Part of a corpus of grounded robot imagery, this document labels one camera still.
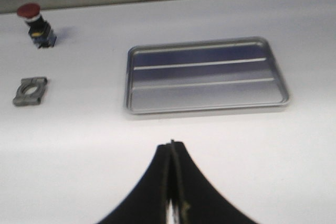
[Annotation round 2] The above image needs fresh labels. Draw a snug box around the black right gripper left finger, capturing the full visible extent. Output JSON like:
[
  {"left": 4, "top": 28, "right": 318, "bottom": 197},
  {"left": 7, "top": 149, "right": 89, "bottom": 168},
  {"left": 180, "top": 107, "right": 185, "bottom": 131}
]
[{"left": 99, "top": 144, "right": 171, "bottom": 224}]

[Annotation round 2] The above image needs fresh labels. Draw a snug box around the grey metal clamp block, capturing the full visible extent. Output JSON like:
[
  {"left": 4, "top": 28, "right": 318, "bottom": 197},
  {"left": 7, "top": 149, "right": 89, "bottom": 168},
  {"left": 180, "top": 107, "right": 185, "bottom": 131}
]
[{"left": 13, "top": 77, "right": 48, "bottom": 106}]

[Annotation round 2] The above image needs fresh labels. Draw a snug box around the red emergency stop button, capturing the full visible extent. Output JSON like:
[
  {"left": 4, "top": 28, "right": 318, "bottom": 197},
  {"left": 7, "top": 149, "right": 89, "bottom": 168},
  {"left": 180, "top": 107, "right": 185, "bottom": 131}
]
[{"left": 16, "top": 3, "right": 57, "bottom": 49}]

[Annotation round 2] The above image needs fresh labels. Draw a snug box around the silver metal tray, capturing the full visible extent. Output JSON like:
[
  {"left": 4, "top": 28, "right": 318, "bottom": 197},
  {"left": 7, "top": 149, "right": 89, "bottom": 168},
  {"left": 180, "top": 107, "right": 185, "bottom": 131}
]
[{"left": 125, "top": 37, "right": 290, "bottom": 115}]

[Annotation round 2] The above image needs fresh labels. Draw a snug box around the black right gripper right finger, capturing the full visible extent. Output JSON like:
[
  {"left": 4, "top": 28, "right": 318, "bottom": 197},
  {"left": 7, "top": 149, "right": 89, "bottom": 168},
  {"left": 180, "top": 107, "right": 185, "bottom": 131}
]
[{"left": 170, "top": 141, "right": 255, "bottom": 223}]

